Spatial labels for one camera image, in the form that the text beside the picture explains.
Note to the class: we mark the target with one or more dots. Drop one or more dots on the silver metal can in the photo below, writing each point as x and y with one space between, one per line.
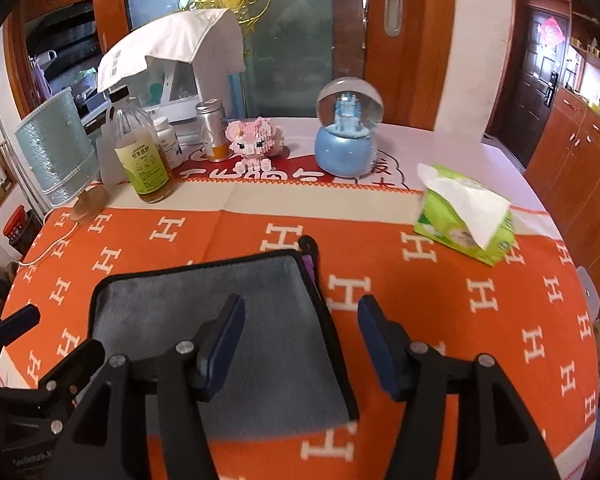
211 127

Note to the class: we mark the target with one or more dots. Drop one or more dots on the grey towel with black trim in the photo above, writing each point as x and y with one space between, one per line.
270 340

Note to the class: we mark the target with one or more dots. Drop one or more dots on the translucent plastic container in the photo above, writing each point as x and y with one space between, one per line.
105 157

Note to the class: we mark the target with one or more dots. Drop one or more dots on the white countertop appliance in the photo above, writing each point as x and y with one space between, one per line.
177 87

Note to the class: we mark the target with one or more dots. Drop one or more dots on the glass bottle with yellow liquid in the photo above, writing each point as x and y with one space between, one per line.
142 155

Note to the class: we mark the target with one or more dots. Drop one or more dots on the dark brown entrance door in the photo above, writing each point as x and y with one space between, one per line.
532 75

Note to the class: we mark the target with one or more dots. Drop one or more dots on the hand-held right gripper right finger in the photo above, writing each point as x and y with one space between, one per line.
375 347

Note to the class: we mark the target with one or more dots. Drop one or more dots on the orange letter-print blanket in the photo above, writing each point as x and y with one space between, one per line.
430 320

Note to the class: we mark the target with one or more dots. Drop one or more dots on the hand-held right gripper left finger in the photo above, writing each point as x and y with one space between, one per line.
226 340

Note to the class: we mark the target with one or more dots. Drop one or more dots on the white pill bottle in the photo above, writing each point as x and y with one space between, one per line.
167 142

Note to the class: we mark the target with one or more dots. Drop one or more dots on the wooden cabinet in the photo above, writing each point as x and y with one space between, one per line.
580 175

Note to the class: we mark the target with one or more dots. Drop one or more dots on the teal shade table lamp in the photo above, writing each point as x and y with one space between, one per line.
55 155

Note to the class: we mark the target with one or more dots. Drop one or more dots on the white cloth cover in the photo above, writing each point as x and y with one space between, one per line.
175 42

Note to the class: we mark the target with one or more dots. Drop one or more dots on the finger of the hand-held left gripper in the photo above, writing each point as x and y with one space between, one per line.
16 321
65 370

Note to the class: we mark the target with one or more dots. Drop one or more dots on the blue snow globe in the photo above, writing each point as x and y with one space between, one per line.
349 132

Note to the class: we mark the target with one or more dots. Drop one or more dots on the green tissue box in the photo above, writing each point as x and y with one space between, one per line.
465 220

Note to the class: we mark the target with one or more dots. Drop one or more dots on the red container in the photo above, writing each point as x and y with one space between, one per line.
17 225

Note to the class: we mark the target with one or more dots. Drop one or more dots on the pink block toy figure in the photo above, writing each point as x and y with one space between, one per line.
252 142

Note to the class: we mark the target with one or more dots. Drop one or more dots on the sliding glass door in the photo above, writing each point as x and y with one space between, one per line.
260 35

